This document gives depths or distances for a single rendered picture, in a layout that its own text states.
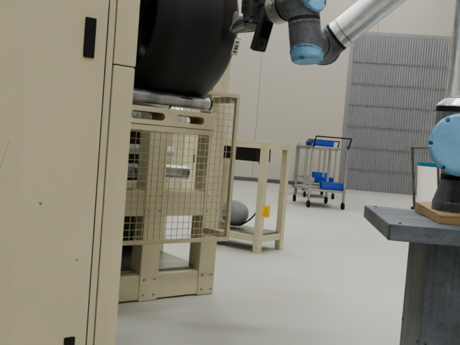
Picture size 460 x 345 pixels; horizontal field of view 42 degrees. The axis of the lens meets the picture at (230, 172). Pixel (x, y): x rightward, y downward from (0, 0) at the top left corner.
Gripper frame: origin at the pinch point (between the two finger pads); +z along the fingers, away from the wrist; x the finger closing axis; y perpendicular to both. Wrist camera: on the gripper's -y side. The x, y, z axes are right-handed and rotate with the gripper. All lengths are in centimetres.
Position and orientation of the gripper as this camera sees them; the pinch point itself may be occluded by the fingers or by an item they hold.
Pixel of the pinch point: (233, 31)
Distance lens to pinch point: 197.5
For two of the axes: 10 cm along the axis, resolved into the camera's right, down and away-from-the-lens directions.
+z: -6.1, 0.4, 7.9
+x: -7.9, -0.3, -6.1
